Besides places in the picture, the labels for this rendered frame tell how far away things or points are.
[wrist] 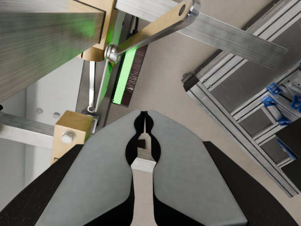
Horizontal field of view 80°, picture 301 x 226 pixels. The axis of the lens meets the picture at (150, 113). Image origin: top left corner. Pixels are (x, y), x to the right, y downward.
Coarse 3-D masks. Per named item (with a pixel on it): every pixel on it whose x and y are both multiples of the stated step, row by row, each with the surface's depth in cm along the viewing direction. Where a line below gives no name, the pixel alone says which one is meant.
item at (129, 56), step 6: (126, 54) 40; (132, 54) 40; (126, 60) 40; (132, 60) 40; (126, 66) 41; (126, 72) 42; (120, 78) 42; (126, 78) 42; (120, 84) 43; (120, 90) 44; (114, 96) 44; (120, 96) 44; (114, 102) 45
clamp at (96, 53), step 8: (80, 0) 20; (88, 0) 20; (96, 0) 20; (104, 0) 20; (112, 0) 20; (96, 8) 21; (104, 8) 21; (112, 8) 21; (104, 16) 21; (112, 16) 22; (104, 24) 22; (112, 24) 24; (104, 32) 22; (112, 32) 26; (104, 40) 23; (96, 48) 23; (104, 48) 23; (80, 56) 23; (88, 56) 24; (96, 56) 24
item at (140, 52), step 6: (138, 48) 39; (144, 48) 39; (138, 54) 40; (138, 60) 40; (132, 66) 41; (138, 66) 41; (132, 72) 42; (132, 78) 42; (132, 84) 43; (126, 90) 44; (132, 90) 44; (126, 96) 44; (126, 102) 45
